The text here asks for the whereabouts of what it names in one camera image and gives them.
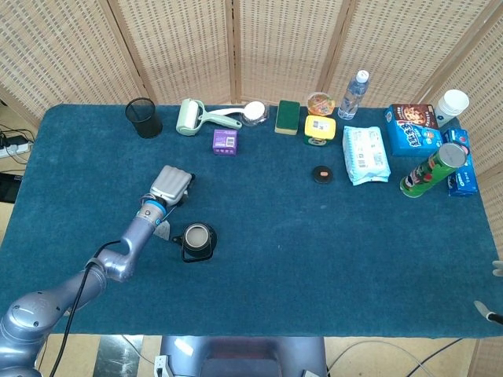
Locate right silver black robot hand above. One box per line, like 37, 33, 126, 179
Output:
474, 259, 503, 325

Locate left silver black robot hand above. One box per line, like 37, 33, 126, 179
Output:
149, 164, 196, 208

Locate grey tea bag with string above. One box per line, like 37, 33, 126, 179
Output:
153, 220, 172, 241

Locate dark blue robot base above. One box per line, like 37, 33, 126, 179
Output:
155, 335, 328, 377

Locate black round lid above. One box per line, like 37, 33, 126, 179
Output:
312, 165, 335, 185

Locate black mug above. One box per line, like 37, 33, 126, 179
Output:
171, 221, 218, 264

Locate small purple box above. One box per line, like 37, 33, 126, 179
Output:
212, 128, 239, 157

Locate black mesh pen holder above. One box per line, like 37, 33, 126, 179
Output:
124, 97, 163, 139

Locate pale green lint roller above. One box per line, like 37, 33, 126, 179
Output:
175, 98, 244, 137

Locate green yellow sponge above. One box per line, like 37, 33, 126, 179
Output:
274, 100, 301, 136

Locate blue table cloth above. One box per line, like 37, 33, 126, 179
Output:
0, 103, 503, 339

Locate blue Oreo box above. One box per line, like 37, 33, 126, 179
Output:
440, 127, 479, 197

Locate yellow box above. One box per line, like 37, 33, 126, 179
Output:
303, 115, 338, 147

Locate green chips can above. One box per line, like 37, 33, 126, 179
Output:
399, 142, 468, 199

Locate white power strip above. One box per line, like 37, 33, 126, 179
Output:
0, 143, 31, 159

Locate round candy jar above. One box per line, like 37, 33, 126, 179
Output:
307, 91, 337, 118

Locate bamboo folding screen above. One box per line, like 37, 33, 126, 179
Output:
0, 0, 503, 377

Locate light blue wet wipes pack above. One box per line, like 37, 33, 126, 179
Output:
342, 125, 391, 187

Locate clear plastic water bottle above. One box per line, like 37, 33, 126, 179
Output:
337, 69, 371, 120

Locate blue brown cookie box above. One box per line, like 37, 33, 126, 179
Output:
384, 104, 441, 158

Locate black floor cable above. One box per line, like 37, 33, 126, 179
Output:
412, 338, 464, 367

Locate white round long-handled brush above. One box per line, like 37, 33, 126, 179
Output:
207, 101, 270, 128

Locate grey floor cable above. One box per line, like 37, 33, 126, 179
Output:
328, 339, 433, 377

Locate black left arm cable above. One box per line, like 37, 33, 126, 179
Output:
49, 240, 123, 377

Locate black cables at power strip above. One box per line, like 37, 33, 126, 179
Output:
0, 123, 37, 148

